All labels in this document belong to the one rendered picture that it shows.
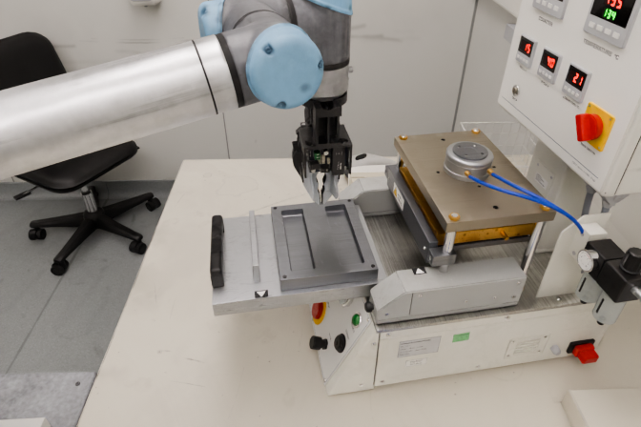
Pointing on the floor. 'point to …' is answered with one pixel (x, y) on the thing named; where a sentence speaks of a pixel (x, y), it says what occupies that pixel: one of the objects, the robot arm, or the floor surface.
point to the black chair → (35, 42)
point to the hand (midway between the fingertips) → (320, 194)
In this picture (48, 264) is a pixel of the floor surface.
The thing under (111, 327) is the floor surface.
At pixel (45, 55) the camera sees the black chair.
